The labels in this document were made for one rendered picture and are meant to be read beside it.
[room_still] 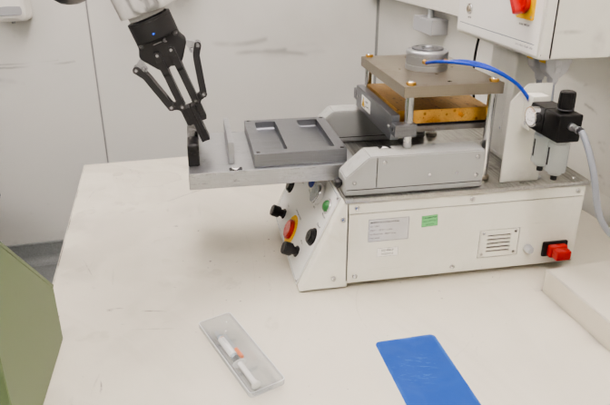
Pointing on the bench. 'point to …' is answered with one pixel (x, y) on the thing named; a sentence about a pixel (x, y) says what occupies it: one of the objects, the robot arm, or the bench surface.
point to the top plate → (434, 74)
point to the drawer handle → (192, 146)
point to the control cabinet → (533, 28)
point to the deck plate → (463, 187)
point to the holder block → (293, 142)
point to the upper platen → (436, 110)
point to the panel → (305, 221)
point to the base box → (444, 235)
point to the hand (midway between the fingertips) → (198, 122)
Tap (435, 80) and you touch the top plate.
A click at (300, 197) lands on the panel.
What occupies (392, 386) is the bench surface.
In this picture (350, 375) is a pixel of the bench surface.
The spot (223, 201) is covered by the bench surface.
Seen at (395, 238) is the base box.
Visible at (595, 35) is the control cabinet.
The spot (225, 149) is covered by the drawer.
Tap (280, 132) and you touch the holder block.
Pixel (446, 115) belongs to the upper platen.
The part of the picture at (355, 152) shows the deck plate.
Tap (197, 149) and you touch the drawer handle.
